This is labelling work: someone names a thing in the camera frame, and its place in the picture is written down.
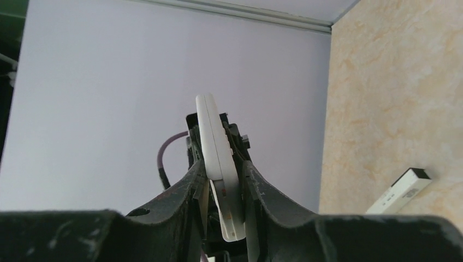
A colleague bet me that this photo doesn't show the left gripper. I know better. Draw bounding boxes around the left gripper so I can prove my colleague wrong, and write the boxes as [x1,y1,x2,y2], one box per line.
[186,112,251,171]

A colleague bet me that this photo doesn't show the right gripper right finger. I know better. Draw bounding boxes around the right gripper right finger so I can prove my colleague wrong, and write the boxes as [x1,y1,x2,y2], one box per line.
[242,161,462,261]

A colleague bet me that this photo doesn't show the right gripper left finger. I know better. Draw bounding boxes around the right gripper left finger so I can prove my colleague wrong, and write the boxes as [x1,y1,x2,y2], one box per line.
[1,161,205,261]

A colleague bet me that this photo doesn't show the white remote control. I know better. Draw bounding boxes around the white remote control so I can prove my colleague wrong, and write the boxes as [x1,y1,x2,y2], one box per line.
[195,94,246,242]

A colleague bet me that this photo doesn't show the white rectangular stick device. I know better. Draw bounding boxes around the white rectangular stick device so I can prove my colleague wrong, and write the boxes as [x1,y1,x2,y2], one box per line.
[366,168,432,215]

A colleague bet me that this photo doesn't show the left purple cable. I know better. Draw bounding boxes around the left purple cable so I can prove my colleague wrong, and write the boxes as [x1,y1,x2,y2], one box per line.
[157,130,189,190]

